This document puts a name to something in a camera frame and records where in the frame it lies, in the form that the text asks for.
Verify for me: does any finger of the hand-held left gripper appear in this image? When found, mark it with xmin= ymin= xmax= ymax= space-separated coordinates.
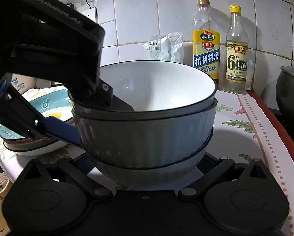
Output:
xmin=68 ymin=79 xmax=136 ymax=113
xmin=0 ymin=74 xmax=81 ymax=146

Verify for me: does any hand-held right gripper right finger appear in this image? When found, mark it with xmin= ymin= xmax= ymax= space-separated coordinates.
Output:
xmin=178 ymin=152 xmax=263 ymax=200

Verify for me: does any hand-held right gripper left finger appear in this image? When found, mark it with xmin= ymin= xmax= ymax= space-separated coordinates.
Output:
xmin=24 ymin=157 xmax=113 ymax=201

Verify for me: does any white plate with sun print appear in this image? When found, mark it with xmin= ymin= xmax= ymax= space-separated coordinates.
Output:
xmin=3 ymin=140 xmax=83 ymax=156

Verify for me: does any blue fried egg print plate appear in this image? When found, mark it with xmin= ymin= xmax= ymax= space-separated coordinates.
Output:
xmin=0 ymin=88 xmax=76 ymax=143

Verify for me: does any white ribbed bowl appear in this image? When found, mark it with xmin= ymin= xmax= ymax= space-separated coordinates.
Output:
xmin=68 ymin=61 xmax=217 ymax=115
xmin=94 ymin=128 xmax=214 ymax=188
xmin=71 ymin=98 xmax=217 ymax=165

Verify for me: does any pink heart print plate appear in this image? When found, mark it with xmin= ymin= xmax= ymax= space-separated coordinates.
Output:
xmin=3 ymin=135 xmax=76 ymax=149

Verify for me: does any white rice cooker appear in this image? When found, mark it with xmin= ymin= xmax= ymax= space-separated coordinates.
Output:
xmin=10 ymin=75 xmax=37 ymax=96

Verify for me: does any floral tablecloth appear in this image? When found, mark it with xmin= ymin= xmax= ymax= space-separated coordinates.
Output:
xmin=0 ymin=86 xmax=294 ymax=236

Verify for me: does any white seasoning packet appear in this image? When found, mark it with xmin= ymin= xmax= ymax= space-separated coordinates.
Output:
xmin=143 ymin=36 xmax=169 ymax=61
xmin=167 ymin=32 xmax=184 ymax=63

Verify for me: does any cooking wine bottle orange cap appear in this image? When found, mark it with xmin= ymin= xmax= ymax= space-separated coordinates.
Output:
xmin=192 ymin=0 xmax=221 ymax=89

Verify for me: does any vinegar bottle yellow cap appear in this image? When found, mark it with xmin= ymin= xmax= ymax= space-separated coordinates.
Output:
xmin=222 ymin=4 xmax=251 ymax=94

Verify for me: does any black pot with lid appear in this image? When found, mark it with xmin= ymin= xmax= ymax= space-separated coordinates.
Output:
xmin=276 ymin=65 xmax=294 ymax=117

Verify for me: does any white wall socket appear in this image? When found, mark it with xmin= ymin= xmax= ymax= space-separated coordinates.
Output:
xmin=79 ymin=7 xmax=98 ymax=26

